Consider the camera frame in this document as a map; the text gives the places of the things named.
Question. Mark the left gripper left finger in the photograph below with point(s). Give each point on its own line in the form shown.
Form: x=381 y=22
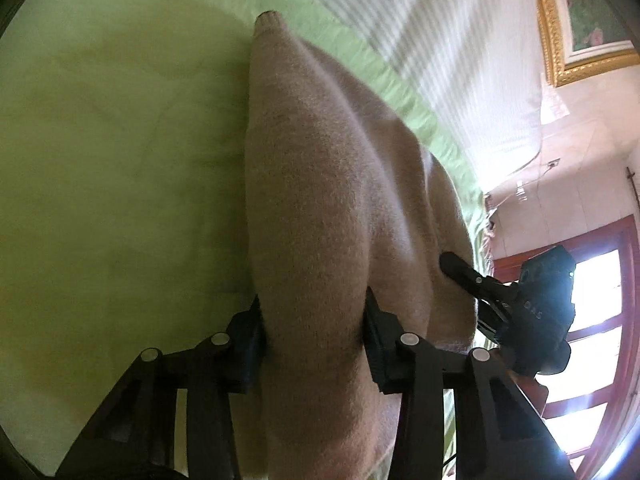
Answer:
x=169 y=415

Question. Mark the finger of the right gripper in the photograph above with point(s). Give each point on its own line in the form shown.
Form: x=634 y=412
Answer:
x=485 y=288

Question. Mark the light green bed sheet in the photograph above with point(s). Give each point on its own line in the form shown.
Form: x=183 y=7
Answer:
x=122 y=189

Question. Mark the gold framed floral painting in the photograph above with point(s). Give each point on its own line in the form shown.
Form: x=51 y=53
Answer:
x=581 y=39

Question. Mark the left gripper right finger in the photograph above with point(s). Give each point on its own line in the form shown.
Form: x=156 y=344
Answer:
x=499 y=433

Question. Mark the red framed window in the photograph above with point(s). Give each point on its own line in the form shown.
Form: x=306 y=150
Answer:
x=593 y=404

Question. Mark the mauve fleece sweater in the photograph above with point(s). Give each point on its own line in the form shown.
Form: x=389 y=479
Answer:
x=341 y=201

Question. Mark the white striped pillow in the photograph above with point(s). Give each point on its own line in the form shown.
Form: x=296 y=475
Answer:
x=477 y=64

